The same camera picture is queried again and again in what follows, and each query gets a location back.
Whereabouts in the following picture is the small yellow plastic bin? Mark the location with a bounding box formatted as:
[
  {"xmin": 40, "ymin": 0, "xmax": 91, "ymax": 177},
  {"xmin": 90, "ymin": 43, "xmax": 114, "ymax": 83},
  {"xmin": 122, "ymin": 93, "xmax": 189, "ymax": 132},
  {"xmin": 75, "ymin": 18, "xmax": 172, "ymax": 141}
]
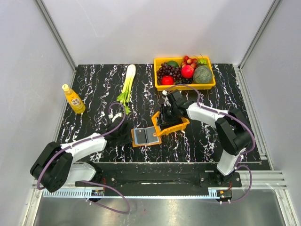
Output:
[{"xmin": 151, "ymin": 111, "xmax": 190, "ymax": 137}]

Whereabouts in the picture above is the yellow juice bottle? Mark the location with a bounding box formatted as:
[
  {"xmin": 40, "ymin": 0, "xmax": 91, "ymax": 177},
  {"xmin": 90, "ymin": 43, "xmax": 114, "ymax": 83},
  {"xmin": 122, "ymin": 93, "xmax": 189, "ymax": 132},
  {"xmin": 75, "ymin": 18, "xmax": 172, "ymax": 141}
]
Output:
[{"xmin": 62, "ymin": 84, "xmax": 86, "ymax": 114}]

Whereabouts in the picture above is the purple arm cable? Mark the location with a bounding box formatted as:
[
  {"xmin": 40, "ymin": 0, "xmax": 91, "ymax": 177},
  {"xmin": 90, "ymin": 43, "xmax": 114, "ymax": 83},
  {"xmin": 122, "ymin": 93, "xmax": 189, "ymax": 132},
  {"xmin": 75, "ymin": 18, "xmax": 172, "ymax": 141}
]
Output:
[
  {"xmin": 36, "ymin": 101, "xmax": 131, "ymax": 215},
  {"xmin": 162, "ymin": 84, "xmax": 256, "ymax": 204}
]

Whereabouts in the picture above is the red pomegranate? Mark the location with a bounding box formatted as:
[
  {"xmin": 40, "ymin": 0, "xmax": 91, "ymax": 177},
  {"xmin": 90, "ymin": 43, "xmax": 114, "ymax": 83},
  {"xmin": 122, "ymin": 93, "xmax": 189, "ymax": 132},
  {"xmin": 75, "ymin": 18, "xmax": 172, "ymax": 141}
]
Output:
[{"xmin": 181, "ymin": 65, "xmax": 194, "ymax": 79}]

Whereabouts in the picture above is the green lime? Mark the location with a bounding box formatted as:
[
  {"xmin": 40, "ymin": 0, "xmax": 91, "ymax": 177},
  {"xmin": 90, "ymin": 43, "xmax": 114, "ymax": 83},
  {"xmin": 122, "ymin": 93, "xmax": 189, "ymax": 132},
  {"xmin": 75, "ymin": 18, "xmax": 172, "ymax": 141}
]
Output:
[{"xmin": 167, "ymin": 60, "xmax": 179, "ymax": 68}]

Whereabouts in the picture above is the white cable duct strip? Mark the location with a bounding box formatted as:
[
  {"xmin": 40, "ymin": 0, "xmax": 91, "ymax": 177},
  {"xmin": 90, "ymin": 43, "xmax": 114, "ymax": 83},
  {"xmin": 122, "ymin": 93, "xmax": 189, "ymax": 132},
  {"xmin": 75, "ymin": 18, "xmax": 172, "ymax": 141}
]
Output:
[{"xmin": 43, "ymin": 188, "xmax": 220, "ymax": 199}]

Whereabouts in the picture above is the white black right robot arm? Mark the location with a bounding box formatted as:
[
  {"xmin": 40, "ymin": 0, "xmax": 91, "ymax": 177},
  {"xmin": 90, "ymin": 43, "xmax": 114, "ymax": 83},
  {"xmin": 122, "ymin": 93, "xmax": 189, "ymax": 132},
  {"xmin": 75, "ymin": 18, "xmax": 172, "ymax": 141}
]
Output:
[{"xmin": 157, "ymin": 90, "xmax": 255, "ymax": 186}]

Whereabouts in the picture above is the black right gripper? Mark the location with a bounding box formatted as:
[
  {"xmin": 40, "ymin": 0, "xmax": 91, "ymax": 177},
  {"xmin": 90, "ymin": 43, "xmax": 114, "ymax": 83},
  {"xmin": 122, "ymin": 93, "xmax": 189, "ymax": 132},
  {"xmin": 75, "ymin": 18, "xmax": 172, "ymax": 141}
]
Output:
[{"xmin": 157, "ymin": 104, "xmax": 178, "ymax": 127}]

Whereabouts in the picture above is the yellow fruit tray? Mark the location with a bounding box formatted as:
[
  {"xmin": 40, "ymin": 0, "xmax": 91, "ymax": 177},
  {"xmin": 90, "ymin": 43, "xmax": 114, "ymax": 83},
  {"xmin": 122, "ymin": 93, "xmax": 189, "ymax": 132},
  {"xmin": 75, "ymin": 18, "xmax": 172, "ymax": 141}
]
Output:
[{"xmin": 154, "ymin": 56, "xmax": 216, "ymax": 91}]

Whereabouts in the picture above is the black VIP credit card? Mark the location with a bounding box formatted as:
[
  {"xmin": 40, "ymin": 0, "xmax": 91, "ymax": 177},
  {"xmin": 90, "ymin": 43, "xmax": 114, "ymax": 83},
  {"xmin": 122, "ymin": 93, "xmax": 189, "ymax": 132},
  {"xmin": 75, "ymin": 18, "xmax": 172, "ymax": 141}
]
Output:
[{"xmin": 134, "ymin": 129, "xmax": 147, "ymax": 145}]

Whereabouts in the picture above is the green white celery stalk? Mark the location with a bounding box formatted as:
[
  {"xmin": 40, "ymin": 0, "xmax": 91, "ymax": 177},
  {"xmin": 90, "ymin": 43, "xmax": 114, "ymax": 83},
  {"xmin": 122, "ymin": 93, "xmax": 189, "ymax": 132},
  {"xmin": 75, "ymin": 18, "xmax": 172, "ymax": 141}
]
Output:
[{"xmin": 117, "ymin": 64, "xmax": 136, "ymax": 114}]

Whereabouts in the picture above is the orange leather card holder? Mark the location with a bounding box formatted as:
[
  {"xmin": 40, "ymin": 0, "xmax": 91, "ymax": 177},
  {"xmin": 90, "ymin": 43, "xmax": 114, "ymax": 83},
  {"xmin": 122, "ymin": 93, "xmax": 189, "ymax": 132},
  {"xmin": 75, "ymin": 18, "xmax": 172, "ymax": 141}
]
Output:
[{"xmin": 131, "ymin": 126, "xmax": 162, "ymax": 147}]

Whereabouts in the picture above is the dark blueberry cluster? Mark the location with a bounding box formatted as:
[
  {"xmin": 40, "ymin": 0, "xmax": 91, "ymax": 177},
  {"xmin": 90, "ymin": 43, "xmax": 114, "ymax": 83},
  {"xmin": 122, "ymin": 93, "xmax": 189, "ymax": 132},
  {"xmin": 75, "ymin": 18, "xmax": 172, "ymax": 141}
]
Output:
[{"xmin": 175, "ymin": 78, "xmax": 193, "ymax": 85}]

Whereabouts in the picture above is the red apple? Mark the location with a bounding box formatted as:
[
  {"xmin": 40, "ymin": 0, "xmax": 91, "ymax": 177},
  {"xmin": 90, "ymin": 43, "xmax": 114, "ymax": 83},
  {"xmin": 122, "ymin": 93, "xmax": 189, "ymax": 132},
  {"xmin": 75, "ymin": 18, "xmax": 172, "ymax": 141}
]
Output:
[{"xmin": 161, "ymin": 75, "xmax": 174, "ymax": 86}]

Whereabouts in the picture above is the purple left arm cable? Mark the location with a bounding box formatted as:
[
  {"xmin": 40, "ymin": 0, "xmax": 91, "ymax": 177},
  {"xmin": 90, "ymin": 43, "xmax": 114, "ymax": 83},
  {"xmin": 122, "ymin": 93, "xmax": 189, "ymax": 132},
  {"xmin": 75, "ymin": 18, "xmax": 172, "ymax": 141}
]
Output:
[{"xmin": 36, "ymin": 101, "xmax": 131, "ymax": 215}]

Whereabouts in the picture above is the red cherry cluster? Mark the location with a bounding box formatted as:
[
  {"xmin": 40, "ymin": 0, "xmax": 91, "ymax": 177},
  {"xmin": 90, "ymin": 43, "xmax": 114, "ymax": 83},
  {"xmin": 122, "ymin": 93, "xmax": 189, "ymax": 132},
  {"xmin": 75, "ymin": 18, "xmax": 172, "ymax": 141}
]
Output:
[{"xmin": 181, "ymin": 56, "xmax": 198, "ymax": 69}]

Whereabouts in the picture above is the green apple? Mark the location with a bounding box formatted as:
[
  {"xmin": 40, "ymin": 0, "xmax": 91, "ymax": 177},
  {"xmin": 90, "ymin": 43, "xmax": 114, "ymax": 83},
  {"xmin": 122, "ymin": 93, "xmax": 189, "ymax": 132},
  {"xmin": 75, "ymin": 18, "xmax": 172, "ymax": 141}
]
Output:
[{"xmin": 197, "ymin": 58, "xmax": 207, "ymax": 66}]

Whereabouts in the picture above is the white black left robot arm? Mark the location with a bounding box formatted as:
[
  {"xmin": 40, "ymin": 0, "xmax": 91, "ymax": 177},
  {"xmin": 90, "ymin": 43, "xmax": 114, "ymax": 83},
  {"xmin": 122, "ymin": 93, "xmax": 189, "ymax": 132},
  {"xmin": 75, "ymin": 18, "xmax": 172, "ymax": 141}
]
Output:
[{"xmin": 30, "ymin": 121, "xmax": 132, "ymax": 192}]

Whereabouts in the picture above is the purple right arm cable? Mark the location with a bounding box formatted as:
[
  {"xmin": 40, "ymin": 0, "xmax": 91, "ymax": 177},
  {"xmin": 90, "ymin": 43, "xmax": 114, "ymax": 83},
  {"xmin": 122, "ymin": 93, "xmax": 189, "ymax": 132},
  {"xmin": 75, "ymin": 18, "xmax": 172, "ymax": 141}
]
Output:
[{"xmin": 162, "ymin": 84, "xmax": 256, "ymax": 204}]

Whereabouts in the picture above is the green netted melon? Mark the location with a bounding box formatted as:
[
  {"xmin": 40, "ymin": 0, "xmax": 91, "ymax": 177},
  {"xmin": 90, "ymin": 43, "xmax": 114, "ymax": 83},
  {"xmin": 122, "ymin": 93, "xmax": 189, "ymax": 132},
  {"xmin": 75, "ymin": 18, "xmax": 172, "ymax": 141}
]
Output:
[{"xmin": 193, "ymin": 66, "xmax": 213, "ymax": 84}]

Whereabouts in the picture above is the aluminium rail frame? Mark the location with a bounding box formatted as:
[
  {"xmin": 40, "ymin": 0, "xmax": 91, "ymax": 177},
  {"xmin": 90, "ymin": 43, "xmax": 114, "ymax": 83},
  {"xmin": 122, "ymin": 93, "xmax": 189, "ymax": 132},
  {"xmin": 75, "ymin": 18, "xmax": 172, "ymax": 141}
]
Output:
[{"xmin": 233, "ymin": 65, "xmax": 287, "ymax": 190}]

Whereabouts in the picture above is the purple grape bunch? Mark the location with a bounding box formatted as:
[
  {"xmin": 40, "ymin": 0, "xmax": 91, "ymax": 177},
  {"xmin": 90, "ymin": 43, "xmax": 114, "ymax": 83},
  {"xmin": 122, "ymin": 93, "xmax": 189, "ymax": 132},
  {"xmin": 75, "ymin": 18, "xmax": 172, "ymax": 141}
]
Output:
[{"xmin": 156, "ymin": 62, "xmax": 182, "ymax": 84}]

